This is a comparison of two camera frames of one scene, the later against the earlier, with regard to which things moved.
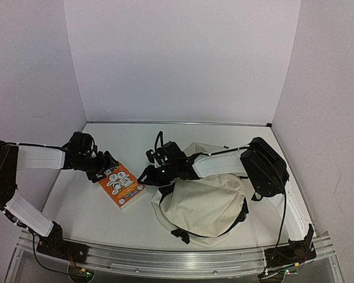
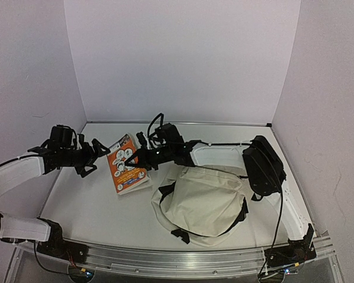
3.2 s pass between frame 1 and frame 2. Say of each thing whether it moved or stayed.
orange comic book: moved
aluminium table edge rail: stayed
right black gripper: moved
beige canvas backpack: stayed
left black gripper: moved
